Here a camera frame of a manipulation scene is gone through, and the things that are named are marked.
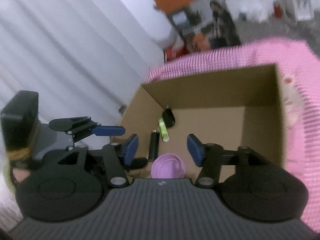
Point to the person's left hand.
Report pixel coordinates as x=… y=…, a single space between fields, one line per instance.
x=13 y=176

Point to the white curtain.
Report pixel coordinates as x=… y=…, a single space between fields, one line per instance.
x=83 y=57

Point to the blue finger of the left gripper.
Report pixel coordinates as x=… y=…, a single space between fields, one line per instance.
x=108 y=130
x=79 y=127

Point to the red snack package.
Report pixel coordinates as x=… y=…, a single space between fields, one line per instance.
x=172 y=53

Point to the brown cardboard box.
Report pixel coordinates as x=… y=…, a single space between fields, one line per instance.
x=231 y=108

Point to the green lip balm tube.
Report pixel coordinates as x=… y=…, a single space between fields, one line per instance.
x=163 y=130

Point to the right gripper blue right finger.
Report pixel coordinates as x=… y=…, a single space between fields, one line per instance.
x=211 y=158

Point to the purple round lid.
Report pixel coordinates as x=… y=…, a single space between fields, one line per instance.
x=168 y=166

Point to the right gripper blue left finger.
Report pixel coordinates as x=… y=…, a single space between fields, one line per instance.
x=117 y=158

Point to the black oval case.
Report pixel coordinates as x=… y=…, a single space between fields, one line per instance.
x=168 y=118

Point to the pink checkered tablecloth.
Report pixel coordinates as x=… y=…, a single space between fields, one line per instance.
x=299 y=67

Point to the black cylinder tube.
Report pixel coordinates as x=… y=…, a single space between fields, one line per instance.
x=153 y=146

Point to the red thermos bottle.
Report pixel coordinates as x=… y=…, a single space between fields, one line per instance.
x=277 y=10

